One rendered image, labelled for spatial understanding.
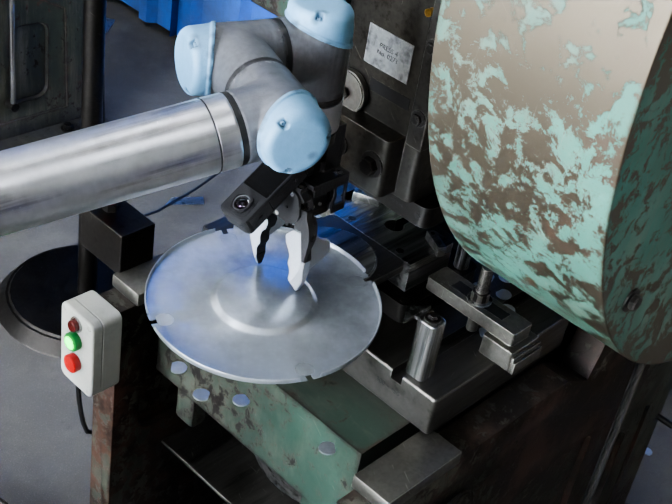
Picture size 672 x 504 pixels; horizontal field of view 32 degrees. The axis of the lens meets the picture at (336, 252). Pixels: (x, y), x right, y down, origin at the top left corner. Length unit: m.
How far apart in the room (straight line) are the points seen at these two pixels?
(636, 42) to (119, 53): 2.94
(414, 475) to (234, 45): 0.57
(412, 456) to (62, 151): 0.62
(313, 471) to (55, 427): 0.91
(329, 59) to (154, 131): 0.26
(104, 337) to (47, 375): 0.84
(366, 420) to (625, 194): 0.70
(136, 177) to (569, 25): 0.45
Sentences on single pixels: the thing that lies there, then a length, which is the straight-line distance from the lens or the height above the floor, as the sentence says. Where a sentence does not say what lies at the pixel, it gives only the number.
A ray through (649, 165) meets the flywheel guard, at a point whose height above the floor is 1.25.
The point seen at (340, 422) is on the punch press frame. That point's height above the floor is 0.64.
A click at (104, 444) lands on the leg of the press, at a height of 0.35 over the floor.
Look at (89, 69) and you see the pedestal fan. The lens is 2.30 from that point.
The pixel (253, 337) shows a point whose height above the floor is 0.78.
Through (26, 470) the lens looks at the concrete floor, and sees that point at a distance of 2.28.
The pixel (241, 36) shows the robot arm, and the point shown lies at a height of 1.14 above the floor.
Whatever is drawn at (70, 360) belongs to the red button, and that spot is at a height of 0.55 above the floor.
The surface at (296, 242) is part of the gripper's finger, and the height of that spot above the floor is 0.87.
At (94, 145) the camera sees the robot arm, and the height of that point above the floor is 1.10.
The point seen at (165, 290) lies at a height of 0.78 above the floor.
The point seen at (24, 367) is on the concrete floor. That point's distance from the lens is 2.48.
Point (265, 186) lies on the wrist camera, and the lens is 1.33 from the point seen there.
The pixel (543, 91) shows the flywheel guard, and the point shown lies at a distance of 0.86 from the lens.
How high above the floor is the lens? 1.67
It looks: 35 degrees down
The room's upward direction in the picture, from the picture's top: 10 degrees clockwise
